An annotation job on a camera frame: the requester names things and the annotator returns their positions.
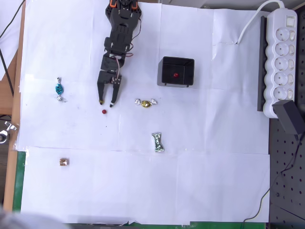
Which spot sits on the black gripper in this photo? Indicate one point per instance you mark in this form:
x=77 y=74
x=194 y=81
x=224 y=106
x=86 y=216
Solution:
x=106 y=78

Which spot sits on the black open box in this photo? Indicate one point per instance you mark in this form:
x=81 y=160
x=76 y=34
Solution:
x=166 y=82

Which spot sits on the gold foil wrapped candy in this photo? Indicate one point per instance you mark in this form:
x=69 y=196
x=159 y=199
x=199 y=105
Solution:
x=145 y=104

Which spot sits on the blue foil wrapped candy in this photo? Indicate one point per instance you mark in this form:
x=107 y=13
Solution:
x=59 y=88

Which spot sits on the silver green candy packet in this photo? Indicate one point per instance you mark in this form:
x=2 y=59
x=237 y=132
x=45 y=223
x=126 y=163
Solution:
x=157 y=142

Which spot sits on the brown wrapped caramel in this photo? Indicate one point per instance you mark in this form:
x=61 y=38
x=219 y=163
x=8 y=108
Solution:
x=64 y=162

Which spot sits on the white taped paper sheets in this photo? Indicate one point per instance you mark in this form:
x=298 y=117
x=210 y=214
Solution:
x=143 y=186

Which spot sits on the metal clamp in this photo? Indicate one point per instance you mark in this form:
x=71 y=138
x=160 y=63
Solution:
x=7 y=131

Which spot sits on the green cutting mat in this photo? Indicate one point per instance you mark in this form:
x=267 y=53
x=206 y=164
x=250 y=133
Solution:
x=19 y=179

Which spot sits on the blurred grey round object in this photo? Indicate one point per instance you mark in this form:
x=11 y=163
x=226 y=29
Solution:
x=23 y=220

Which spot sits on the dark grey bar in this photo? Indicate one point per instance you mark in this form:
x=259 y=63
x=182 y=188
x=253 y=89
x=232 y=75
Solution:
x=261 y=71

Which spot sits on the white power strip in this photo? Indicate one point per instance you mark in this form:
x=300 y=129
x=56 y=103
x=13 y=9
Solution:
x=281 y=71

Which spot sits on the black power adapter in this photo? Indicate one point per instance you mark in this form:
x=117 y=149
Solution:
x=288 y=117

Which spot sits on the black pegboard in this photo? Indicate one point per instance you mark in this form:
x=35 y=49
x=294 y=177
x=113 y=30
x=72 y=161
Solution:
x=286 y=190

